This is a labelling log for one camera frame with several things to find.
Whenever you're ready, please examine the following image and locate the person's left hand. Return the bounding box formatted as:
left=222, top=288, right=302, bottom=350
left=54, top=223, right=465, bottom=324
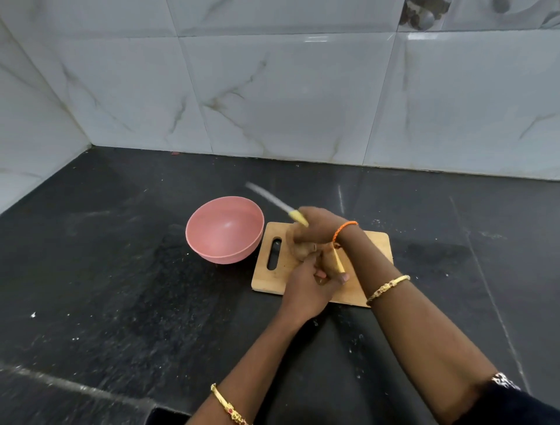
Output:
left=280, top=252, right=351, bottom=324

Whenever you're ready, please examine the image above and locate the person's right forearm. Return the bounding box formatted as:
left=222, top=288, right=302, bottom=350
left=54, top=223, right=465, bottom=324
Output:
left=336, top=224, right=499, bottom=425

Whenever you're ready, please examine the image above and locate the wooden cutting board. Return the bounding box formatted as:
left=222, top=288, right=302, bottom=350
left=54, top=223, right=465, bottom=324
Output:
left=251, top=222, right=393, bottom=308

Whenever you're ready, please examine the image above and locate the dark patterned sleeve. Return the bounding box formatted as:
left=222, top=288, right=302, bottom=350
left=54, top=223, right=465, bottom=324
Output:
left=455, top=372, right=560, bottom=425

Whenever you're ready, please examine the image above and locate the person's right hand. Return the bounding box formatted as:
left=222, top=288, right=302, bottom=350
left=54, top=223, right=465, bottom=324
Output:
left=286, top=207, right=347, bottom=260

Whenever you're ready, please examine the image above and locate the gold bangle with red stones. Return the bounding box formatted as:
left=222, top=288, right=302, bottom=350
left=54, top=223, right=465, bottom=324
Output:
left=210, top=383, right=249, bottom=425

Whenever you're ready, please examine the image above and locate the orange thread bracelet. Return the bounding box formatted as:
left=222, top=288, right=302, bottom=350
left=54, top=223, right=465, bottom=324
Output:
left=332, top=221, right=359, bottom=244

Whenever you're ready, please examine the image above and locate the person's left forearm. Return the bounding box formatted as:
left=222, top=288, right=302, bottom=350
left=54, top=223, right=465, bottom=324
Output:
left=187, top=308, right=316, bottom=425

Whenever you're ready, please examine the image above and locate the pink plastic bowl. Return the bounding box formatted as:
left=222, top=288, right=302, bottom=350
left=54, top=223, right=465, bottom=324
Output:
left=185, top=196, right=265, bottom=265

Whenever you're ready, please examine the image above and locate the brown root vegetable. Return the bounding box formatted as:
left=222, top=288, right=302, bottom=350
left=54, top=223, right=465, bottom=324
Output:
left=290, top=238, right=335, bottom=273

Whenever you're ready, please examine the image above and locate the yellow handled knife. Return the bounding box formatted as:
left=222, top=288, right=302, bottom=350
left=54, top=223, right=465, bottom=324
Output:
left=244, top=182, right=346, bottom=274

